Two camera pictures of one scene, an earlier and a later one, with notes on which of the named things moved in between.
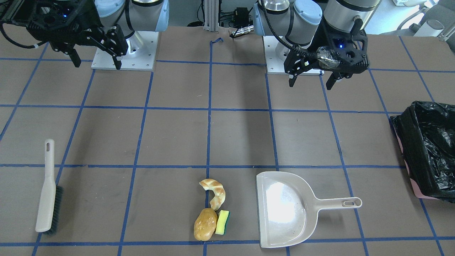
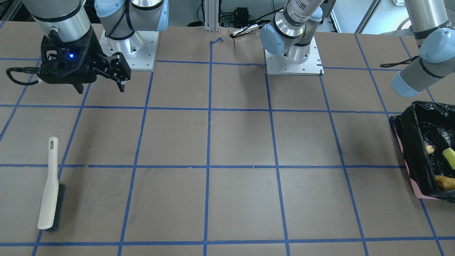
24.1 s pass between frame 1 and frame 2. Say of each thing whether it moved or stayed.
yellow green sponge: moved
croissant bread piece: moved
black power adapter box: stayed
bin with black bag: stayed
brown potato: moved
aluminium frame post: stayed
